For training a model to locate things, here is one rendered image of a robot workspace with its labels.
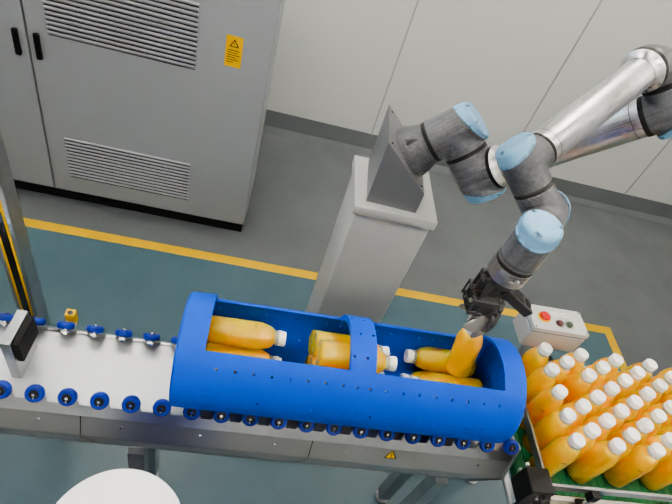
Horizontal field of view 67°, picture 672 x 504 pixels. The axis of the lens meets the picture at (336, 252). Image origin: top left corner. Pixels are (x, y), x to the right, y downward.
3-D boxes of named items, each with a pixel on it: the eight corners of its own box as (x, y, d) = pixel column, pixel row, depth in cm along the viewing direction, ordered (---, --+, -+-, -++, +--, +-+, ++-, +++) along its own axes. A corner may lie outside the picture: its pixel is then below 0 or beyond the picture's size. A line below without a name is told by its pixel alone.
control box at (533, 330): (511, 320, 175) (526, 302, 168) (563, 328, 179) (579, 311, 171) (519, 344, 168) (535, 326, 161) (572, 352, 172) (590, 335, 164)
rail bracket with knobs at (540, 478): (506, 472, 146) (523, 458, 139) (528, 475, 147) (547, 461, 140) (514, 509, 139) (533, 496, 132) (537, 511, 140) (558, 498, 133)
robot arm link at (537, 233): (572, 222, 105) (561, 246, 99) (540, 262, 114) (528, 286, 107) (532, 199, 108) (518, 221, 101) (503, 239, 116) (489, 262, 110)
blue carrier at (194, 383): (191, 326, 146) (194, 268, 125) (469, 365, 161) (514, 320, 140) (168, 423, 128) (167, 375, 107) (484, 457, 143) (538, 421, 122)
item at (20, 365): (28, 344, 134) (17, 309, 123) (44, 346, 135) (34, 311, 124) (11, 377, 127) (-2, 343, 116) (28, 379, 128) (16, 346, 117)
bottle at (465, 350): (474, 366, 144) (492, 327, 131) (463, 383, 140) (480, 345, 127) (453, 352, 147) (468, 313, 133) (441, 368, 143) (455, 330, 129)
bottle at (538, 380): (514, 410, 161) (545, 381, 149) (507, 390, 166) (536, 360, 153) (533, 410, 163) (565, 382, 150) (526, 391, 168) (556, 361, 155)
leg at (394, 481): (374, 489, 224) (426, 427, 180) (386, 490, 225) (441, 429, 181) (375, 503, 220) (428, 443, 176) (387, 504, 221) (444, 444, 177)
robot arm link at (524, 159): (685, 21, 128) (518, 145, 104) (700, 66, 131) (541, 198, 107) (640, 38, 138) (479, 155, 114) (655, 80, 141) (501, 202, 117)
